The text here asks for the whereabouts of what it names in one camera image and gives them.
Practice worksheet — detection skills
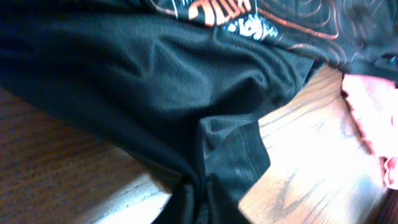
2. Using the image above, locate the black orange-patterned jersey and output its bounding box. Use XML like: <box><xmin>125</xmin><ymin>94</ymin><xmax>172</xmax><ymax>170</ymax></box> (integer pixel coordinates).
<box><xmin>1</xmin><ymin>1</ymin><xmax>397</xmax><ymax>223</ymax></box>

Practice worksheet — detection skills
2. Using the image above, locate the light pink shirt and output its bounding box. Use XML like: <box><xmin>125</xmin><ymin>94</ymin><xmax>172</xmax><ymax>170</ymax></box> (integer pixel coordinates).
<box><xmin>341</xmin><ymin>73</ymin><xmax>397</xmax><ymax>190</ymax></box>

